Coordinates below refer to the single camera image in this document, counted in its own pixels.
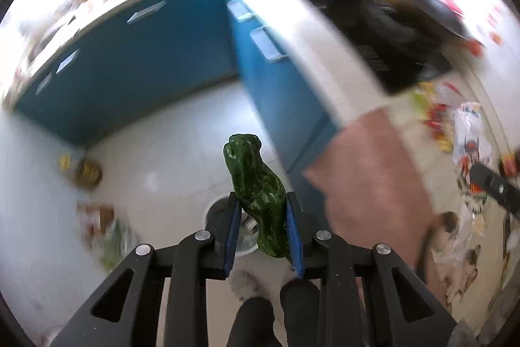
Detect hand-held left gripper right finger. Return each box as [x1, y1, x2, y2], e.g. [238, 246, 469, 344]
[285, 191, 458, 347]

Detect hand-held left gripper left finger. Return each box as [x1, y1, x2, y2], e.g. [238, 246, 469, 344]
[51, 192, 243, 347]

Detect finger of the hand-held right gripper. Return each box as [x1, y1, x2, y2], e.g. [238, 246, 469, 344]
[470, 162, 520, 216]

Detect round grey metal bin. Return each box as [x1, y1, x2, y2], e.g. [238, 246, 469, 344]
[203, 196, 261, 257]

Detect green pepper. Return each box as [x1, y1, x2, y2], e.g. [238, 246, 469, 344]
[223, 133, 290, 259]

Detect printed clear plastic bag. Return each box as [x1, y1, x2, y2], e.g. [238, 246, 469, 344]
[451, 101, 498, 238]

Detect grey slipper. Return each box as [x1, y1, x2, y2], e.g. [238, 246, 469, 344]
[229, 271, 274, 305]

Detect person's right leg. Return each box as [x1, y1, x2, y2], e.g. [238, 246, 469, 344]
[279, 279, 322, 347]

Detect person's leg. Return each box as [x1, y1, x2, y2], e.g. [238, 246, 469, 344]
[227, 297, 283, 347]
[279, 279, 322, 347]

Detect person's left leg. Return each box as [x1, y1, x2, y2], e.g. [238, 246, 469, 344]
[227, 297, 283, 347]

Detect pile of colourful snack packets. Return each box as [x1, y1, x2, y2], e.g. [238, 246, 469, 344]
[412, 81, 464, 153]

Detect green vegetable scraps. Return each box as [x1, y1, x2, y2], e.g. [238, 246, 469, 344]
[91, 221, 141, 272]

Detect brown white packet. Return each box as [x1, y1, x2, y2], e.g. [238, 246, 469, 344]
[77, 203, 116, 236]

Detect blue cabinet with drawers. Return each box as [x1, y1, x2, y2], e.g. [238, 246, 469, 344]
[219, 0, 342, 175]

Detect yellow brown scrap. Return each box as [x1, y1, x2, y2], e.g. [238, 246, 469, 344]
[59, 155, 104, 187]

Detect long blue kitchen cabinet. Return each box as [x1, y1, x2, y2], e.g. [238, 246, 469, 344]
[14, 0, 240, 146]

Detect black cooktop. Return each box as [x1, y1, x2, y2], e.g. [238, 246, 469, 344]
[280, 0, 468, 96]

